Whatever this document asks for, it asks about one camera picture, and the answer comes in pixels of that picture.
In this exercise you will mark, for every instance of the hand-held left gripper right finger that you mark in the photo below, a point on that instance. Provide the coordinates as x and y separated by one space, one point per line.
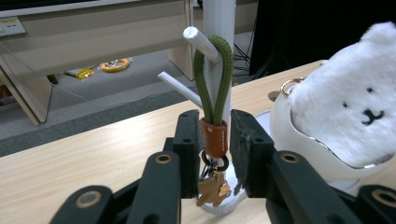
252 158

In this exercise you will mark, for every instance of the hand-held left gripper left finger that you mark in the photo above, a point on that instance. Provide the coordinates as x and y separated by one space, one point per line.
186 161

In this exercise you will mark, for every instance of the white plush bear pouch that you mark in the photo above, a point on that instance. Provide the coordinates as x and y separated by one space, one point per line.
342 77

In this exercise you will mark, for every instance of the white key hook stand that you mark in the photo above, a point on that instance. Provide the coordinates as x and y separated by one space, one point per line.
218 15

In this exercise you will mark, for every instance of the yellow tape roll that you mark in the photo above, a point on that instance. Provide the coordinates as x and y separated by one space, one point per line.
107 67

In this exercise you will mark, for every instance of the yellow packet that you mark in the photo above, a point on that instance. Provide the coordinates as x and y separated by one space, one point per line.
84 74

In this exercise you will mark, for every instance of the black curtain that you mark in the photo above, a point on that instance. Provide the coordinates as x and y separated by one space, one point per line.
311 25

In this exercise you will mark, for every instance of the beige desk furniture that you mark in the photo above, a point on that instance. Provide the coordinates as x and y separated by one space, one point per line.
93 31

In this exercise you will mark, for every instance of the white label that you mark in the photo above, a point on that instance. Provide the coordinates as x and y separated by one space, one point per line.
12 26

